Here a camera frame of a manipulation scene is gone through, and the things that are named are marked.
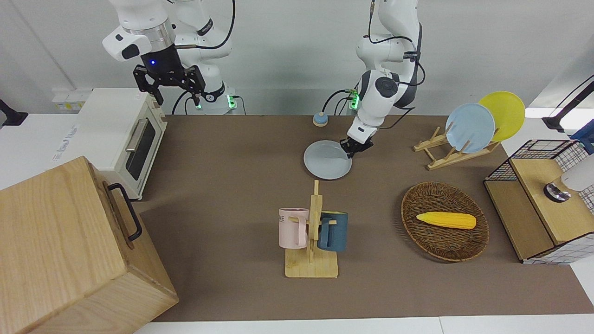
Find gray round plate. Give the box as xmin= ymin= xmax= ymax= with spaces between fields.
xmin=303 ymin=140 xmax=352 ymax=180

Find blue object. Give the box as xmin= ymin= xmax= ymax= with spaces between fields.
xmin=570 ymin=122 xmax=594 ymax=156

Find light blue plate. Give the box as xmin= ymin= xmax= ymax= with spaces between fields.
xmin=445 ymin=103 xmax=496 ymax=154

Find large wooden box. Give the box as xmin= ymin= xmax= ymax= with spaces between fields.
xmin=0 ymin=156 xmax=179 ymax=334

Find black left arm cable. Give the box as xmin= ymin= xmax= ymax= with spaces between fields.
xmin=368 ymin=0 xmax=426 ymax=89

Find black box handle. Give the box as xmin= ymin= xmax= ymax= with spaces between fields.
xmin=108 ymin=183 xmax=142 ymax=242

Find yellow plate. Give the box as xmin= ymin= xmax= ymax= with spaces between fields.
xmin=478 ymin=91 xmax=526 ymax=142

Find brown table mat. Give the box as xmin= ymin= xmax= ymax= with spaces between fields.
xmin=135 ymin=115 xmax=594 ymax=322

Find brown wicker basket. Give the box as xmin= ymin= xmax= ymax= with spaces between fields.
xmin=401 ymin=181 xmax=490 ymax=263

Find wooden mug holder stand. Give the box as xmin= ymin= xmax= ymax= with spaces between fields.
xmin=284 ymin=180 xmax=339 ymax=279

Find wooden plate rack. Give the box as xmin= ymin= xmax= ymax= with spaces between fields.
xmin=413 ymin=126 xmax=502 ymax=171

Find yellow corn cob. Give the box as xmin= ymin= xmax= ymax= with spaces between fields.
xmin=416 ymin=212 xmax=477 ymax=230

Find black right arm base cable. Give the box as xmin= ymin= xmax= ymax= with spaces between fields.
xmin=171 ymin=90 xmax=195 ymax=116

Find dark blue mug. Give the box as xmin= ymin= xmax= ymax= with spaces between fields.
xmin=318 ymin=211 xmax=349 ymax=252

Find toaster oven door handle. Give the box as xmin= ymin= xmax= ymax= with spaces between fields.
xmin=125 ymin=118 xmax=149 ymax=153

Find pink mug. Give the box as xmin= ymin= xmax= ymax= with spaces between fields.
xmin=278 ymin=208 xmax=310 ymax=249

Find black right arm wrist cable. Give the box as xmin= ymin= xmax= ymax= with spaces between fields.
xmin=174 ymin=0 xmax=236 ymax=51

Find black left base cable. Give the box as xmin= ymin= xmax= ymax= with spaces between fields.
xmin=322 ymin=88 xmax=358 ymax=116

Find black camera stand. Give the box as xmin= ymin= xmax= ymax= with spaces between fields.
xmin=542 ymin=74 xmax=594 ymax=133
xmin=0 ymin=99 xmax=28 ymax=128

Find wire and wood shelf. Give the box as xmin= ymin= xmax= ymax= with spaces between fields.
xmin=484 ymin=139 xmax=594 ymax=266

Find white toaster oven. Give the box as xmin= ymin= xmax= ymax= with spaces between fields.
xmin=46 ymin=88 xmax=168 ymax=201

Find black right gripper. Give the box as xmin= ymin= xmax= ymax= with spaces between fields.
xmin=133 ymin=43 xmax=206 ymax=106

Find white cylindrical device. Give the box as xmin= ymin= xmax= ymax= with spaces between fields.
xmin=544 ymin=155 xmax=594 ymax=203

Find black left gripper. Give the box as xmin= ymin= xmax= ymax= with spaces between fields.
xmin=341 ymin=131 xmax=374 ymax=159

